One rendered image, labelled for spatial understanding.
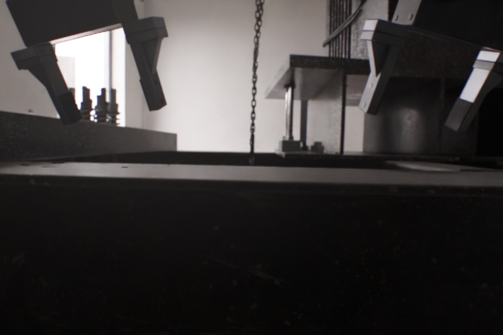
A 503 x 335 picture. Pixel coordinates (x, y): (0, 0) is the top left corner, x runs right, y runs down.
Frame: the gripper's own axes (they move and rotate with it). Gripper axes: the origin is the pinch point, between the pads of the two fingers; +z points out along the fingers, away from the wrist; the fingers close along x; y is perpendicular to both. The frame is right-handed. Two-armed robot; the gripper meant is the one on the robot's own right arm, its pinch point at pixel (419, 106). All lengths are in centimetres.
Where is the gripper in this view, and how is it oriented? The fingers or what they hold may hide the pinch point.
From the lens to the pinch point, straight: 40.3
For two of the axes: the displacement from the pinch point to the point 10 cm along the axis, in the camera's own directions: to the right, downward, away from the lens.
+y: 0.4, 4.7, -8.8
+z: -1.8, 8.7, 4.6
